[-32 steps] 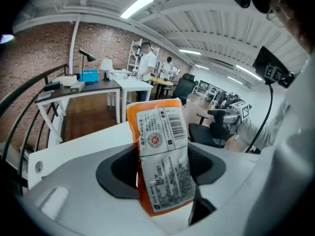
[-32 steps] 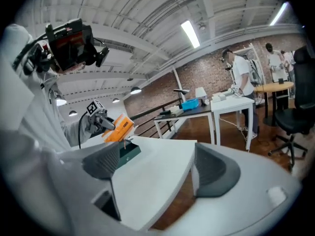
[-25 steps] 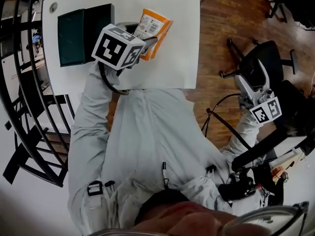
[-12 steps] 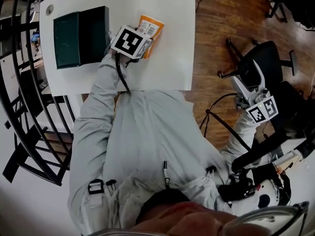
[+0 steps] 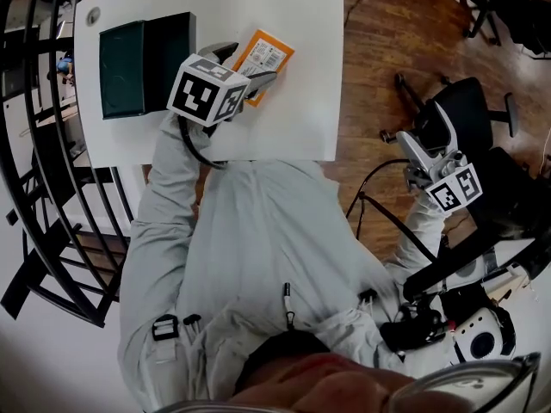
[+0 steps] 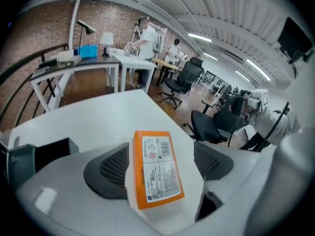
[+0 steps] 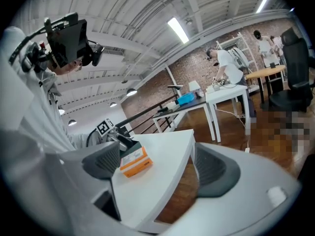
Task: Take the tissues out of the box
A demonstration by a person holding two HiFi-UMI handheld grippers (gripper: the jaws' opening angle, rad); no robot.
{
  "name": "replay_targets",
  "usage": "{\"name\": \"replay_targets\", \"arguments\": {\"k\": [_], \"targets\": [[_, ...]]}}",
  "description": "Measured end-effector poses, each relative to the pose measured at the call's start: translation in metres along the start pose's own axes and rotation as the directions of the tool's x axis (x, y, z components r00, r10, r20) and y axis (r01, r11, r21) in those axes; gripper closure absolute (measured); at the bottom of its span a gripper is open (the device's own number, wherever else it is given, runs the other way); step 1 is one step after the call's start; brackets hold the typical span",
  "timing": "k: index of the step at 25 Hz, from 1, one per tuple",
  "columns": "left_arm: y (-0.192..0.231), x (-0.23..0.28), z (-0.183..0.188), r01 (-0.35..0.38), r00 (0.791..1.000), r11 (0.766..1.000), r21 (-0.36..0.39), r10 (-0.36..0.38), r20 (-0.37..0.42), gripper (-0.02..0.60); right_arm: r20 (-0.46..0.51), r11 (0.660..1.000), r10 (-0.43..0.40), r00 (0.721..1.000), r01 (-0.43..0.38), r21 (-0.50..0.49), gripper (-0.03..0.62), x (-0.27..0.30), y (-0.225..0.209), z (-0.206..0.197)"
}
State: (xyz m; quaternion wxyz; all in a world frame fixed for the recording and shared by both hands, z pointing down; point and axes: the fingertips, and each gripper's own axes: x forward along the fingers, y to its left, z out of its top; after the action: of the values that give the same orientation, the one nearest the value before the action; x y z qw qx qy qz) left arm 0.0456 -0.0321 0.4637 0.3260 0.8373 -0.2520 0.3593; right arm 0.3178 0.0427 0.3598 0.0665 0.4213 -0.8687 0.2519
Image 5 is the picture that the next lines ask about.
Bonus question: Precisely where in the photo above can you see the jacket zipper pull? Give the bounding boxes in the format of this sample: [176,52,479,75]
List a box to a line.
[282,281,297,331]

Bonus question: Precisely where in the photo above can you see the black swivel chair base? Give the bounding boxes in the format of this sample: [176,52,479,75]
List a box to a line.
[459,0,551,60]

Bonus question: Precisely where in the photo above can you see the person's face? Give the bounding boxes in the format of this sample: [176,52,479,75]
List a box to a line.
[230,350,436,413]

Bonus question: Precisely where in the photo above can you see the black strap buckle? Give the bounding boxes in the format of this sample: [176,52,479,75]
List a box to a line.
[151,313,180,342]

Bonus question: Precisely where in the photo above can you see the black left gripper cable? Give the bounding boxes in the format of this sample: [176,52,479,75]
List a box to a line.
[176,115,230,171]

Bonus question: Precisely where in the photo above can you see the person's right forearm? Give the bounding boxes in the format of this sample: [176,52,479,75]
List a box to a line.
[382,189,454,284]

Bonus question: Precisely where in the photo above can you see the white chest camera device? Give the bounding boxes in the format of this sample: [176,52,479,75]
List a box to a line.
[451,306,512,363]

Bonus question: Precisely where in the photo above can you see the dark green box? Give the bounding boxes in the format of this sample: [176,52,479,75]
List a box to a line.
[98,11,198,121]

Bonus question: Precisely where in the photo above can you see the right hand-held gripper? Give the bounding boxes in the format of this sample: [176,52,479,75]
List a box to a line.
[395,101,484,213]

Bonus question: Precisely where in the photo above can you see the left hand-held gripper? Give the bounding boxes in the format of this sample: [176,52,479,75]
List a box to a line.
[166,42,279,128]

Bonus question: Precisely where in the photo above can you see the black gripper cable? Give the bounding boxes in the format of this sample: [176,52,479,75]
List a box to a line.
[345,158,438,262]
[176,115,230,171]

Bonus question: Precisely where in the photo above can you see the person's left forearm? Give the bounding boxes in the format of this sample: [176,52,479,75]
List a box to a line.
[136,112,216,236]

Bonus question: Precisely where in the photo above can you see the person's glasses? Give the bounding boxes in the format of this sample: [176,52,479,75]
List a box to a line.
[153,351,542,413]

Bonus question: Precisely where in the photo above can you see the black metal railing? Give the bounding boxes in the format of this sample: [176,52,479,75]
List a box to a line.
[0,0,135,330]

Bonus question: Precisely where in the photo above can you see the person's grey jacket torso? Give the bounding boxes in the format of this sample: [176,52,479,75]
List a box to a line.
[118,158,417,413]

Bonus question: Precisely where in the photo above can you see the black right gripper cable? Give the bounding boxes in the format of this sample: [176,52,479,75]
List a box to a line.
[345,158,438,262]

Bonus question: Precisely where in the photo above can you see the orange tissues packet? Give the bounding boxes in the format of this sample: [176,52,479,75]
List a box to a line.
[231,28,296,108]

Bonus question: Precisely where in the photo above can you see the black office chair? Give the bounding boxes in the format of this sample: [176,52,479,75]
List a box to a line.
[378,71,546,249]

